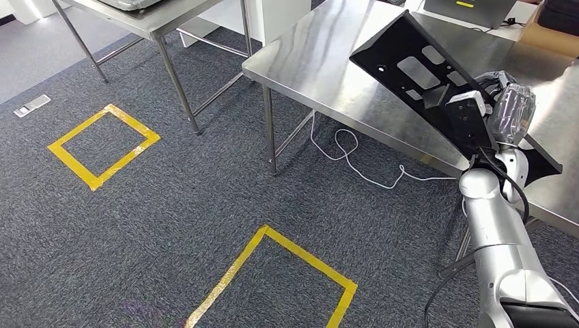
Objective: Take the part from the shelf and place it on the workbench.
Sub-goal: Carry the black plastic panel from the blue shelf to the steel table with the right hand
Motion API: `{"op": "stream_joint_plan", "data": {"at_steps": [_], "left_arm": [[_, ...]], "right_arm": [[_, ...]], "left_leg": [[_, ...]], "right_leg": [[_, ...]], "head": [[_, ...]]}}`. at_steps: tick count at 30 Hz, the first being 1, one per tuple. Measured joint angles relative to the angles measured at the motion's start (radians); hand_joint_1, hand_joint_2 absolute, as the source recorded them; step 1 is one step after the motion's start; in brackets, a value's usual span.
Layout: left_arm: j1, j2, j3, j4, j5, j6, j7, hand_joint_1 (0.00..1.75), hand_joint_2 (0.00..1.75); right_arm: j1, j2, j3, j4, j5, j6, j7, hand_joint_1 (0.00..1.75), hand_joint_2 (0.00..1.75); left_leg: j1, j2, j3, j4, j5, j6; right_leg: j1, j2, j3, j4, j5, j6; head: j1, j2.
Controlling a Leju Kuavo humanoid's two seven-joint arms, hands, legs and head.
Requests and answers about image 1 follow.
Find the black plastic panel part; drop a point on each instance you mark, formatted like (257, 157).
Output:
(384, 45)

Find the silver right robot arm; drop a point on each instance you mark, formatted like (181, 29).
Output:
(497, 235)

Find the stainless steel workbench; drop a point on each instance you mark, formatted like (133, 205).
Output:
(316, 59)

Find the yellow floor tape square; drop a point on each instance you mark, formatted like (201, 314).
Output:
(307, 258)
(72, 165)

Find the stainless steel table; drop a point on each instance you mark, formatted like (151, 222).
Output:
(149, 22)

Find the grey metal tray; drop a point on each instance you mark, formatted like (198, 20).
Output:
(131, 3)

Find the grey case yellow label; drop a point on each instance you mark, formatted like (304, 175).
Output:
(475, 13)

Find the white desk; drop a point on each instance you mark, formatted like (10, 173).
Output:
(511, 32)

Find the silver floor outlet plate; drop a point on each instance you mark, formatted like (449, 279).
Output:
(31, 106)

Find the brown cardboard box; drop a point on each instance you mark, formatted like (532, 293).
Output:
(543, 43)

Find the black bag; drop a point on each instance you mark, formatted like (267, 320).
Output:
(561, 16)

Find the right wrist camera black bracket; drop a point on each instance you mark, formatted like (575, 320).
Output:
(468, 122)

